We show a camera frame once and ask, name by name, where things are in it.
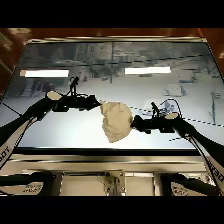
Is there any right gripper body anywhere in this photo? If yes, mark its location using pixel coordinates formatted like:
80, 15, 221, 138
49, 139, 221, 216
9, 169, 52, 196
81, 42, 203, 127
130, 114, 175, 135

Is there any beige shirt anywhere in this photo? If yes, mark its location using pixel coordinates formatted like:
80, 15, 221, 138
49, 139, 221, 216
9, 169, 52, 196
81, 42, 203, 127
99, 100, 135, 144

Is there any silver frame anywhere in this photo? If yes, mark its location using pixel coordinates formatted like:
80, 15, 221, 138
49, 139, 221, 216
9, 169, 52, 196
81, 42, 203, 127
0, 152, 224, 197

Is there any black cable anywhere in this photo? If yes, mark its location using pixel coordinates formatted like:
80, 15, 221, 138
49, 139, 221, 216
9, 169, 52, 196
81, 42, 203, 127
157, 97, 184, 118

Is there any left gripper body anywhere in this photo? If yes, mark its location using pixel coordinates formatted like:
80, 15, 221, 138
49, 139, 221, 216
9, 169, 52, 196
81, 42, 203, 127
52, 94, 102, 113

